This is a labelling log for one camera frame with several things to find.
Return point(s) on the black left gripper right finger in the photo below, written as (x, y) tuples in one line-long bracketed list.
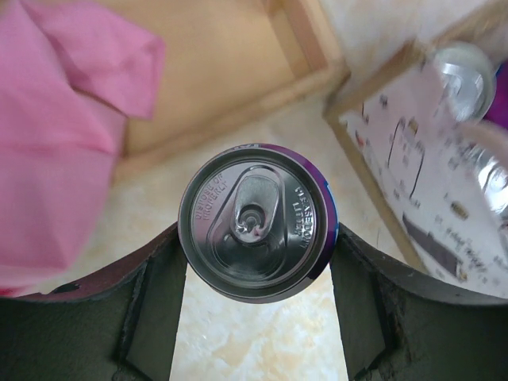
[(398, 323)]

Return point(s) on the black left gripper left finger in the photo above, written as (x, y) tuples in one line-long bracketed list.
[(117, 323)]

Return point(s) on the brown canvas bag white handles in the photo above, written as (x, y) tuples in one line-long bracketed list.
[(397, 126)]

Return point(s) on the purple soda can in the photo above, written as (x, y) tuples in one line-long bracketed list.
[(258, 223), (492, 178), (468, 78)]

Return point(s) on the pink shirt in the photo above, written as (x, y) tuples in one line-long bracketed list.
[(72, 74)]

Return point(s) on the wooden clothes rack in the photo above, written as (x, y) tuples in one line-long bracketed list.
[(227, 63)]

